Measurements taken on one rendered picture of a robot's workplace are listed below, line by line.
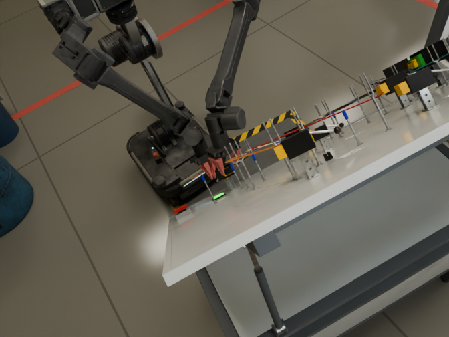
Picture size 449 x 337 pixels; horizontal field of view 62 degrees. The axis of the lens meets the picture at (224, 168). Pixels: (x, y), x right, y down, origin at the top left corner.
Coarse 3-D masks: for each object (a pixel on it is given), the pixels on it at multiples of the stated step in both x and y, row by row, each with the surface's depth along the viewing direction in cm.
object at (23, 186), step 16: (0, 160) 254; (0, 176) 250; (16, 176) 269; (0, 192) 250; (16, 192) 264; (32, 192) 284; (0, 208) 254; (16, 208) 265; (0, 224) 260; (16, 224) 269
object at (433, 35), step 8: (440, 0) 136; (448, 0) 133; (440, 8) 137; (448, 8) 136; (440, 16) 139; (432, 24) 144; (440, 24) 141; (432, 32) 146; (440, 32) 145; (432, 40) 147; (440, 64) 154; (448, 64) 152; (448, 144) 177
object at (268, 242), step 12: (432, 144) 74; (408, 156) 74; (372, 180) 72; (348, 192) 71; (324, 204) 71; (300, 216) 70; (276, 228) 69; (264, 240) 60; (276, 240) 60; (264, 252) 60
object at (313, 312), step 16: (432, 240) 118; (448, 240) 119; (400, 256) 117; (416, 256) 116; (368, 272) 116; (384, 272) 115; (352, 288) 114; (368, 288) 115; (320, 304) 113; (336, 304) 112; (288, 320) 111; (304, 320) 111; (272, 336) 110; (288, 336) 112
